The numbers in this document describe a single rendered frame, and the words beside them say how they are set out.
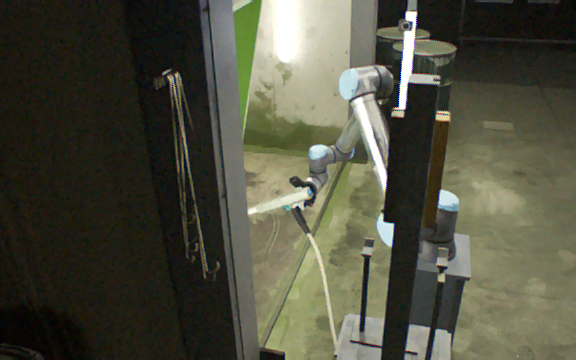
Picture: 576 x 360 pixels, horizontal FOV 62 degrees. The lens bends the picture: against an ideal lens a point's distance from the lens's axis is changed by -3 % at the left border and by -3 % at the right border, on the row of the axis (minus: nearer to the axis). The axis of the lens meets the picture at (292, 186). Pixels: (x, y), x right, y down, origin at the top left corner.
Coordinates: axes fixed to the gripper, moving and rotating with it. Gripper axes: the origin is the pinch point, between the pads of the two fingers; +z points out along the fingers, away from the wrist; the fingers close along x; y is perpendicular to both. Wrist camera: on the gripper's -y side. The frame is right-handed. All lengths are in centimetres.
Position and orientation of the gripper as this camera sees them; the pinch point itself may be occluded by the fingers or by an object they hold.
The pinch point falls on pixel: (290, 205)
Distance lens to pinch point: 225.9
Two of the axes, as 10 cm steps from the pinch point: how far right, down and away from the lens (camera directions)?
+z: -4.1, 4.5, -7.9
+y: 4.6, 8.5, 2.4
